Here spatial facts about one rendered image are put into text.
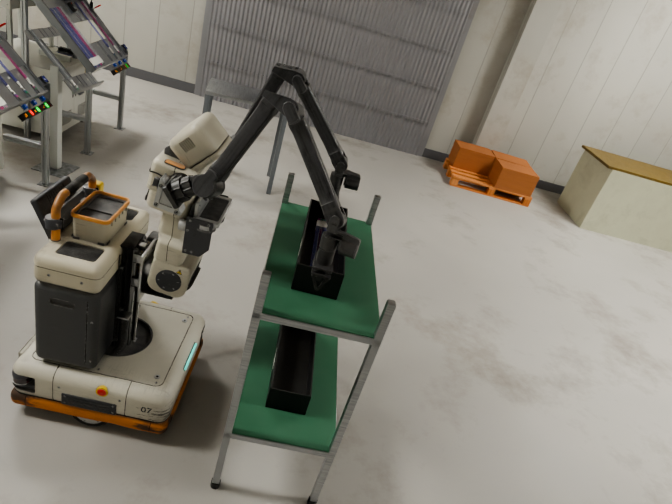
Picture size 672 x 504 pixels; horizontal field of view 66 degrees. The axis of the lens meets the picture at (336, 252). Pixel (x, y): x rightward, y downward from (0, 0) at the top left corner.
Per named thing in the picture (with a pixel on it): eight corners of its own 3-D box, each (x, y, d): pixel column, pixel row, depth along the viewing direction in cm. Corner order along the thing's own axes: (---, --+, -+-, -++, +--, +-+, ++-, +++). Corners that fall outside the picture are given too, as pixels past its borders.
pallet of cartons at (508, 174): (513, 185, 708) (526, 158, 689) (529, 207, 645) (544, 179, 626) (440, 165, 696) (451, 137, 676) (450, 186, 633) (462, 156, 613)
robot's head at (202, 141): (163, 144, 182) (196, 122, 177) (181, 127, 200) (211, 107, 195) (190, 177, 187) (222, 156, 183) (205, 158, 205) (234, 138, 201)
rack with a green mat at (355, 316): (323, 363, 300) (381, 195, 247) (315, 508, 221) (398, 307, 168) (246, 346, 295) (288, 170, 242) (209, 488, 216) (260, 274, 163)
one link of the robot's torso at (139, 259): (124, 299, 218) (128, 250, 206) (148, 264, 243) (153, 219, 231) (187, 314, 221) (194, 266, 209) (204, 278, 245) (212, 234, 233)
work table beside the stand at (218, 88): (270, 194, 475) (289, 110, 436) (192, 179, 459) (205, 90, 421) (270, 175, 513) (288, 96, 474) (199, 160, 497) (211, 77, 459)
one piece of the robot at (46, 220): (47, 259, 198) (20, 206, 187) (89, 219, 229) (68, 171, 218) (75, 255, 197) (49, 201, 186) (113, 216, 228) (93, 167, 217)
